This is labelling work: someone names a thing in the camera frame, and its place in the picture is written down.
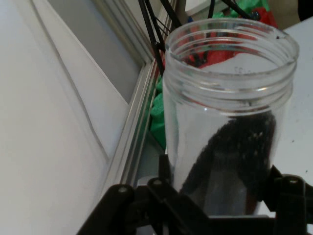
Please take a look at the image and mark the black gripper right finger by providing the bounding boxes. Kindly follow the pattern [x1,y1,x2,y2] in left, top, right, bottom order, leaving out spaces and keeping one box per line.
[263,165,313,235]

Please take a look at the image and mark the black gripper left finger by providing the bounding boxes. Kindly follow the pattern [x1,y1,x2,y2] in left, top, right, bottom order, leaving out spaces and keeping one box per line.
[77,154,211,235]

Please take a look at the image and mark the black granules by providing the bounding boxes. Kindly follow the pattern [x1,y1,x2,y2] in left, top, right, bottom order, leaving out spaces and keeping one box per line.
[179,111,278,216]

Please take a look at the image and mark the clear plastic jar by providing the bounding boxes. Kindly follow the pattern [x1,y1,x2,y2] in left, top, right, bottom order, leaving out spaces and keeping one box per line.
[162,17,300,218]

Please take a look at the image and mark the green giant building block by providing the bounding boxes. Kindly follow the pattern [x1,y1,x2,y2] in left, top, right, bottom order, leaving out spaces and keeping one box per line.
[212,0,264,20]
[149,73,167,150]

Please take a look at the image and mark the black tripod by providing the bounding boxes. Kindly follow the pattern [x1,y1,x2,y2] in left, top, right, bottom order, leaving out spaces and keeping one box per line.
[138,0,255,76]

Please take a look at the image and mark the aluminium wall rail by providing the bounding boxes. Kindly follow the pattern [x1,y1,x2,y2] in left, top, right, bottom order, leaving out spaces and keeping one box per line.
[107,58,162,187]

